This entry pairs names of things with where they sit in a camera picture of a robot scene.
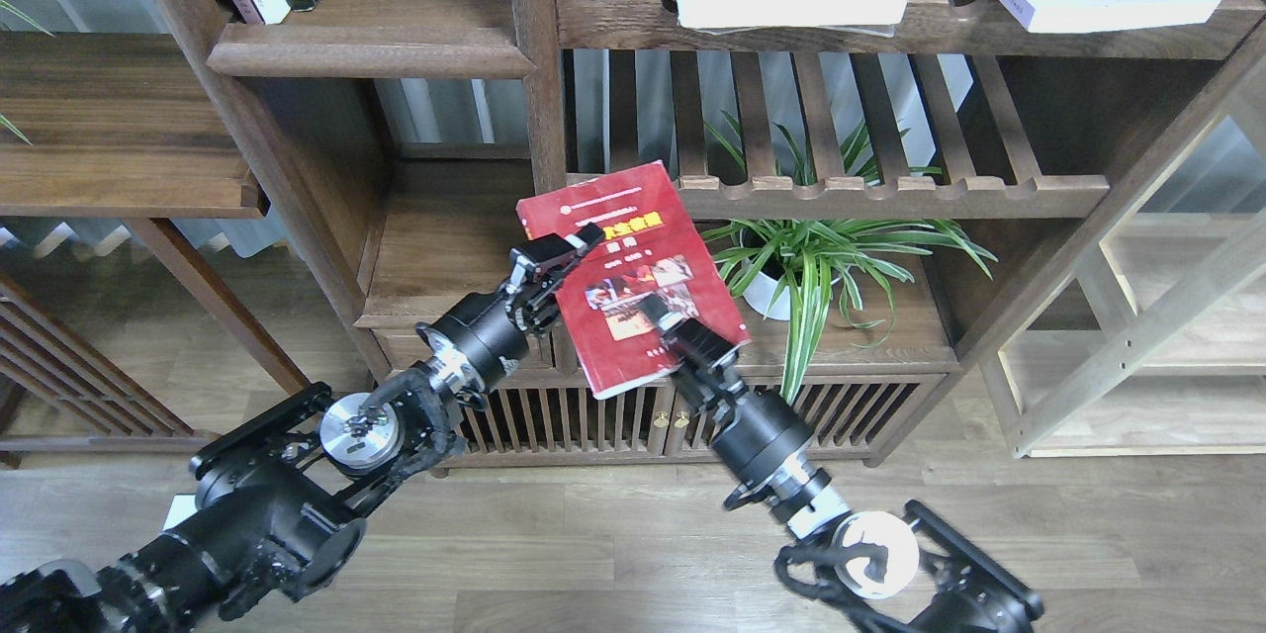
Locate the red book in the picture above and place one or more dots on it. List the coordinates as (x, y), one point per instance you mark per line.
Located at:
(649, 245)

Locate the white table leg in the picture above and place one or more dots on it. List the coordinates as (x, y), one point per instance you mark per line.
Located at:
(182, 507)

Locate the left slatted cabinet door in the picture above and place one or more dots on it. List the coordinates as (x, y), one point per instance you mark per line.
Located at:
(566, 424)

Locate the dark wooden bookshelf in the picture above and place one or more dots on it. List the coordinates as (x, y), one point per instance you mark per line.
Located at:
(394, 137)

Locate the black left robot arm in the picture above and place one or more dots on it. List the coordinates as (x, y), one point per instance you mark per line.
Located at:
(283, 500)

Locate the right slatted cabinet door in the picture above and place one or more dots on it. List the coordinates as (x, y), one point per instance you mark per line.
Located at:
(865, 418)

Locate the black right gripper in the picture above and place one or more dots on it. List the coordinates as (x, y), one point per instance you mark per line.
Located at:
(758, 436)

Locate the small wooden drawer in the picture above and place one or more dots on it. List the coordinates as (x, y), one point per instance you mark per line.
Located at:
(403, 347)

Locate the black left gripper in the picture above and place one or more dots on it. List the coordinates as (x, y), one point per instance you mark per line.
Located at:
(482, 338)

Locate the slatted cabinet door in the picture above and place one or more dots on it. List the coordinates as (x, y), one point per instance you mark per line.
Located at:
(566, 424)
(865, 418)

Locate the white plant pot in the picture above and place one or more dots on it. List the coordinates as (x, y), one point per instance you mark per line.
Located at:
(767, 292)

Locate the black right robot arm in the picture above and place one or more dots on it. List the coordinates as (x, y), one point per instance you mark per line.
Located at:
(886, 573)

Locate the light wooden rack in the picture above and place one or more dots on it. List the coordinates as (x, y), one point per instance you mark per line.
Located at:
(1169, 358)

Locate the green spider plant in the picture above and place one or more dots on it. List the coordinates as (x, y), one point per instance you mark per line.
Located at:
(818, 263)

